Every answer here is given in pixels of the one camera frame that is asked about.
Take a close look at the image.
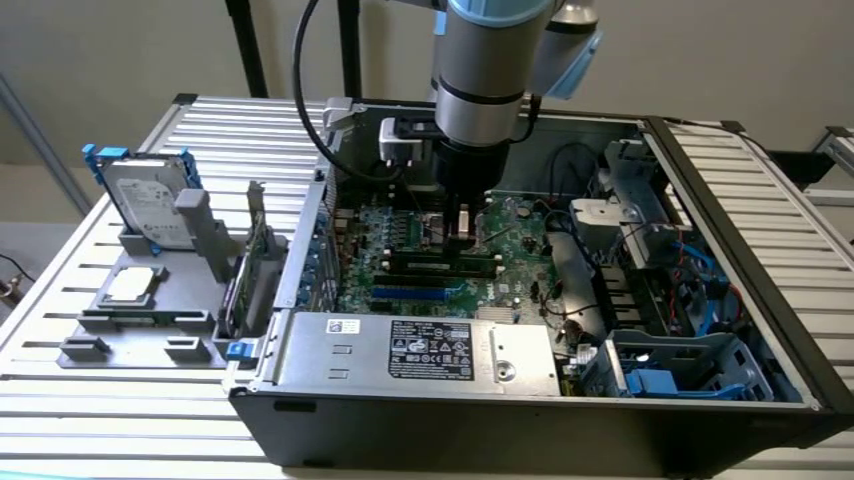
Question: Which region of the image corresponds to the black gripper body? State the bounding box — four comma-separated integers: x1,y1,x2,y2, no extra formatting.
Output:
432,139,513,210

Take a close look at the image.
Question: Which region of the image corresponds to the green RAM stick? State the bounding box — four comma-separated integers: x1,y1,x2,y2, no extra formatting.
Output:
397,252,501,272
82,311,210,324

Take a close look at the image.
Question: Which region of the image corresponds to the black expansion slot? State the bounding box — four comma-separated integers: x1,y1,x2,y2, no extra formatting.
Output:
372,271,465,290

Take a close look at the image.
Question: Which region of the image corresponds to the blue expansion slot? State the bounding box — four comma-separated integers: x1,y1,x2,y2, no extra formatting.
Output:
370,283,472,303

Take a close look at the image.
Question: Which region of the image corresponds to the green motherboard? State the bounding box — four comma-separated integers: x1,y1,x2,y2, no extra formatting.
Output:
332,188,580,322

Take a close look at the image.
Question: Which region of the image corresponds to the grey case latch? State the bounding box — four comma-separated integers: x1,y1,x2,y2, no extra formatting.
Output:
321,96,368,134

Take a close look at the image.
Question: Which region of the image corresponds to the silver power supply unit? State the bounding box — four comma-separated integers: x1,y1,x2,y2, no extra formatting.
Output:
252,311,564,399

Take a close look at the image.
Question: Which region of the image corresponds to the green graphics card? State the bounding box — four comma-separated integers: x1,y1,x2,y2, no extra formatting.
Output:
217,180,270,342

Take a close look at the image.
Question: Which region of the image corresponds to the blue case latch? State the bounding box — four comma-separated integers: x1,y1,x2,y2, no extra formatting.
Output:
226,337,260,362

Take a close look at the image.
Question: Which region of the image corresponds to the black open PC case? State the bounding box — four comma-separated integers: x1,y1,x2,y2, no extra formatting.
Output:
225,97,854,469

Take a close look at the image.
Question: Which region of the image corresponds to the blue plastic disk bay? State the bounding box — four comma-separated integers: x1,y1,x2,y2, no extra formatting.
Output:
578,328,777,402

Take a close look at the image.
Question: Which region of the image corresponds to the black box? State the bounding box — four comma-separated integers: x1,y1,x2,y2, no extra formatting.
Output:
765,148,837,185

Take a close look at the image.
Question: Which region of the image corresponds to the silver CPU chip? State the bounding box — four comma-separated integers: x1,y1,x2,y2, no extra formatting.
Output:
106,266,161,302

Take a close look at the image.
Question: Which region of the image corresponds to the grey parts rack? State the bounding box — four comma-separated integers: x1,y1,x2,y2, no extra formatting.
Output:
58,188,297,372

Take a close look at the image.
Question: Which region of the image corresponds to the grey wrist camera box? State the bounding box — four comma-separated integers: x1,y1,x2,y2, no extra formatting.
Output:
377,116,444,167

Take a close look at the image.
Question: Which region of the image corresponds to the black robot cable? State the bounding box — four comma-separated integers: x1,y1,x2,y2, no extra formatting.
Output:
293,0,405,182

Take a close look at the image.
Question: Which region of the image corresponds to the black stand post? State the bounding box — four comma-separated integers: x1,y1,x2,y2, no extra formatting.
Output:
336,0,366,101
222,0,272,99

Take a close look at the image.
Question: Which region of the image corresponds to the red wire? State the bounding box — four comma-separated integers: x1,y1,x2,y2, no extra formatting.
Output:
669,234,744,306

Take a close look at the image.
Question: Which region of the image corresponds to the blue SATA wire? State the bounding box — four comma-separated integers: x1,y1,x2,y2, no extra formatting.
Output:
672,238,744,351

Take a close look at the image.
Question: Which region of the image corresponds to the thin black cable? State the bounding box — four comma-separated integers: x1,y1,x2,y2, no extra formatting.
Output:
664,115,783,166

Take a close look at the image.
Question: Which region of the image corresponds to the hard disk with blue bracket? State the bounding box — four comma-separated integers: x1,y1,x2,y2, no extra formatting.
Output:
81,143,203,257

